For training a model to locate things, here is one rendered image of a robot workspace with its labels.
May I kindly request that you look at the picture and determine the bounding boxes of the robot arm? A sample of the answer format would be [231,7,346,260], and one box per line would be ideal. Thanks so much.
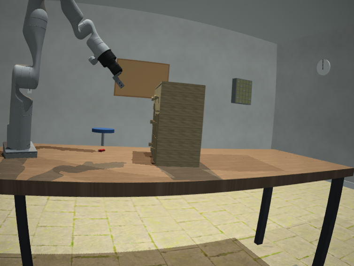
[7,0,103,150]

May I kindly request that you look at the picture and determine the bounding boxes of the small wooden chest of drawers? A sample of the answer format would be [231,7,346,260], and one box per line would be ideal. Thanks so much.
[152,81,206,167]

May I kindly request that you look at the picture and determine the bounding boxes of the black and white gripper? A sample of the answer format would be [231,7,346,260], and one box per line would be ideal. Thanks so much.
[89,42,124,88]

